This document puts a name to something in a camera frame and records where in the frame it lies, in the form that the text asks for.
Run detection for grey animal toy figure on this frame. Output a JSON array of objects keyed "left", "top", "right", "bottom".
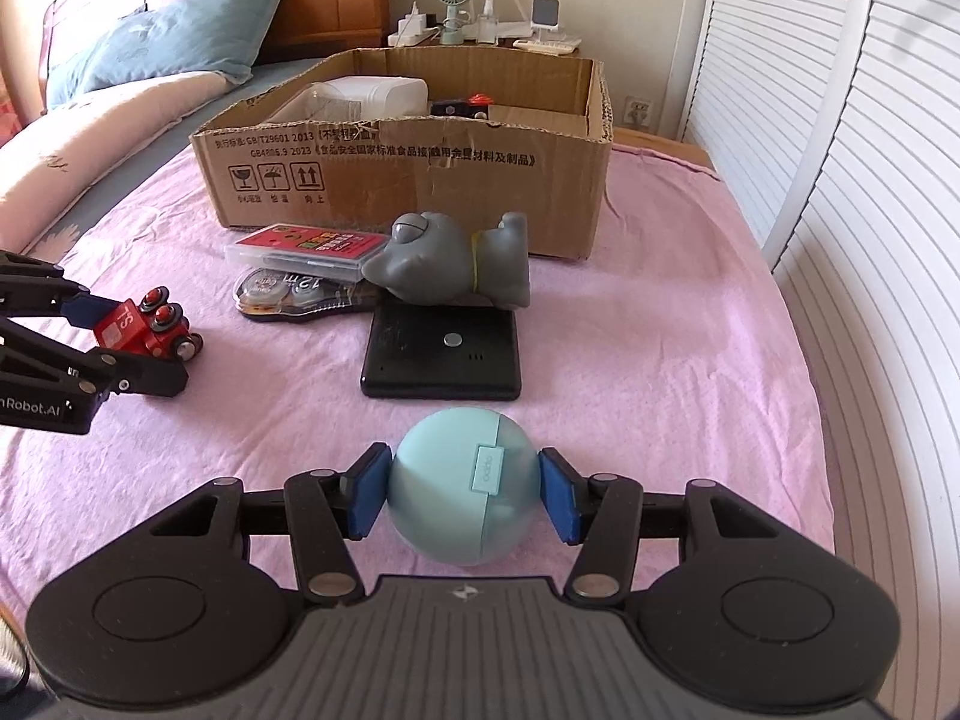
[{"left": 362, "top": 211, "right": 532, "bottom": 310}]

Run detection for clear correction tape dispenser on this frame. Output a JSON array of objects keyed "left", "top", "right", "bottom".
[{"left": 232, "top": 266, "right": 376, "bottom": 323}]

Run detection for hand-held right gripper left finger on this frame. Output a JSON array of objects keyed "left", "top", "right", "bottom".
[{"left": 139, "top": 442, "right": 394, "bottom": 605}]

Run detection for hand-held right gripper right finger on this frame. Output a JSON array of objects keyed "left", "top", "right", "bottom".
[{"left": 540, "top": 447, "right": 796, "bottom": 605}]

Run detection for white device on stand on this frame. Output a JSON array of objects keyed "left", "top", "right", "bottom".
[{"left": 529, "top": 0, "right": 563, "bottom": 42}]

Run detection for wooden headboard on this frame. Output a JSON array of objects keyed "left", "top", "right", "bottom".
[{"left": 0, "top": 0, "right": 391, "bottom": 125}]

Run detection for red card case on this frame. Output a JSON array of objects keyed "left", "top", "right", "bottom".
[{"left": 225, "top": 223, "right": 391, "bottom": 287}]

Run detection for white power strip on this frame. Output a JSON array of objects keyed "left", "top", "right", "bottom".
[{"left": 396, "top": 6, "right": 443, "bottom": 47}]

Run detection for cream floral pillow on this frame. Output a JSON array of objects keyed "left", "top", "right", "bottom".
[{"left": 0, "top": 73, "right": 230, "bottom": 256}]

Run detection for white louvred closet door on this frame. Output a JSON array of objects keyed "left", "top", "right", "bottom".
[
  {"left": 761, "top": 0, "right": 960, "bottom": 720},
  {"left": 679, "top": 0, "right": 882, "bottom": 256}
]

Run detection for blue toy train red wheels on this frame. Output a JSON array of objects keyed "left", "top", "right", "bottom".
[{"left": 429, "top": 92, "right": 496, "bottom": 121}]

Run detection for brown cardboard box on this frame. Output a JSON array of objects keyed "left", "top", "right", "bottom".
[{"left": 189, "top": 47, "right": 617, "bottom": 262}]

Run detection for round teal case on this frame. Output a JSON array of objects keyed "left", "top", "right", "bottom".
[{"left": 388, "top": 406, "right": 542, "bottom": 567}]

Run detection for flat black box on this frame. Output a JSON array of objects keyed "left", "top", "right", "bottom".
[{"left": 361, "top": 300, "right": 523, "bottom": 402}]

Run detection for blue pillow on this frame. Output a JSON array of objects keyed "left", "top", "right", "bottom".
[{"left": 46, "top": 0, "right": 295, "bottom": 117}]

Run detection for wooden bed rail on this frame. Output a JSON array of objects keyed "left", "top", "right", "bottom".
[{"left": 611, "top": 127, "right": 721, "bottom": 175}]

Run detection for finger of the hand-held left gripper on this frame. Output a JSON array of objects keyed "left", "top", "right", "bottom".
[
  {"left": 0, "top": 316, "right": 190, "bottom": 400},
  {"left": 0, "top": 249, "right": 103, "bottom": 327}
]

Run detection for white plastic container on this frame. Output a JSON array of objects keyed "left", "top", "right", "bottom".
[{"left": 326, "top": 76, "right": 430, "bottom": 121}]

